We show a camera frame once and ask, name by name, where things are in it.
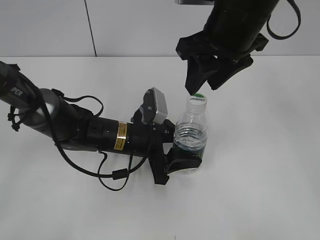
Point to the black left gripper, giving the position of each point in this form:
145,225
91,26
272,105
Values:
146,140

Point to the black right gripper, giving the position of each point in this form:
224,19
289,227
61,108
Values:
216,56

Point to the clear Cestbon water bottle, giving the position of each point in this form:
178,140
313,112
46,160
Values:
191,133

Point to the white green bottle cap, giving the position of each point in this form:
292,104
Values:
196,103

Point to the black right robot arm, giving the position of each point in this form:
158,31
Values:
241,15

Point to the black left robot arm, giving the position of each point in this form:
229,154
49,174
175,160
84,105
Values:
74,128

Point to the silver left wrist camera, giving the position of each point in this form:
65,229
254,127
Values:
154,107

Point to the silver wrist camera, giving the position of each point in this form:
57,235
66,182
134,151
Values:
154,107
195,2

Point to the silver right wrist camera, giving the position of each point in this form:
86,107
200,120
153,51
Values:
195,2

